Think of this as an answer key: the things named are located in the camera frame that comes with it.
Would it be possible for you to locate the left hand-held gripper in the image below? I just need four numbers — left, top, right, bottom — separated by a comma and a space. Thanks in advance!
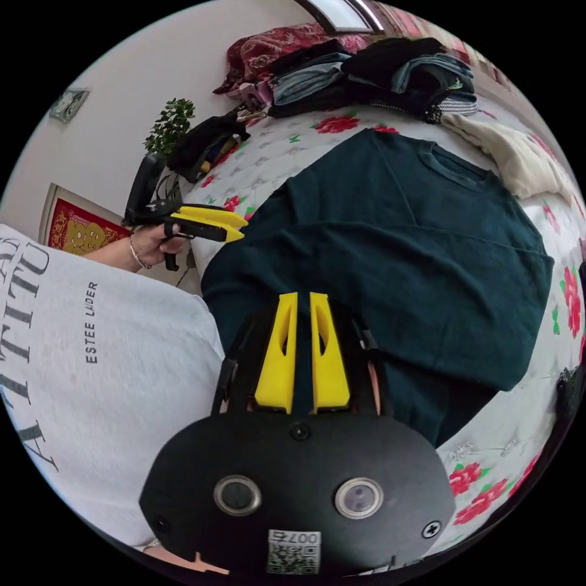
122, 197, 249, 272

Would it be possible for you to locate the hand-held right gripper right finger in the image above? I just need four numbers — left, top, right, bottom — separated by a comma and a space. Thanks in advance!
309, 291, 352, 411

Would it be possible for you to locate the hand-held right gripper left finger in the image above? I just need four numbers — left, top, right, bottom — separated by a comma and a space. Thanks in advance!
254, 291, 299, 411

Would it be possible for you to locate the person's left forearm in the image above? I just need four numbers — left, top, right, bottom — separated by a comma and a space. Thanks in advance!
84, 235, 148, 274

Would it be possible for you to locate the dark green long sleeve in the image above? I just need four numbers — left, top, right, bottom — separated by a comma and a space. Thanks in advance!
200, 128, 555, 450

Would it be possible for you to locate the person's right hand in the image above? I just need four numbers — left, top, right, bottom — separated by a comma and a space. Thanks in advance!
367, 361, 383, 416

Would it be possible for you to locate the person's left hand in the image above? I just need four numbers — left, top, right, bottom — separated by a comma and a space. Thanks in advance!
136, 226, 184, 269

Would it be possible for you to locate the black bag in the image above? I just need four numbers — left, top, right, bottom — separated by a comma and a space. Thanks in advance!
166, 113, 251, 183

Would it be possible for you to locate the bed with floral quilt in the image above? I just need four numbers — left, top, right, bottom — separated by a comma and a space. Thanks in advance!
182, 68, 586, 560

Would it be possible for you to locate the green potted plant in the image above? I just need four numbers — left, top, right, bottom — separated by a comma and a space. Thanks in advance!
143, 97, 197, 157

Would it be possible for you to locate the red and gold framed picture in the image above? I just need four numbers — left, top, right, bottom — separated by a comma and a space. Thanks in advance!
38, 182, 134, 258

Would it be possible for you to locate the person's body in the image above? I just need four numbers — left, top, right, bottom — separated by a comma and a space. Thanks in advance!
0, 223, 226, 551

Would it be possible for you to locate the dark red patterned pillow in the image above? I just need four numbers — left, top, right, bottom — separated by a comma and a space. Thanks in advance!
212, 23, 368, 96

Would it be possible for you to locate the pile of clothes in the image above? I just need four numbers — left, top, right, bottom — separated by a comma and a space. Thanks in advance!
267, 36, 480, 125

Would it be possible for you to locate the window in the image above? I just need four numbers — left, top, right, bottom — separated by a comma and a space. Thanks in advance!
296, 0, 386, 34

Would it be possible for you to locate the cream white sweater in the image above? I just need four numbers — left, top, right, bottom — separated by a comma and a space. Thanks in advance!
441, 112, 576, 203

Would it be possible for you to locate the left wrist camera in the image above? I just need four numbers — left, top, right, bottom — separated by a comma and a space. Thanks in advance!
124, 153, 167, 217

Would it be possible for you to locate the small framed wall picture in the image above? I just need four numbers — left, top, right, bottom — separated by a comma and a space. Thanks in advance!
48, 87, 90, 125

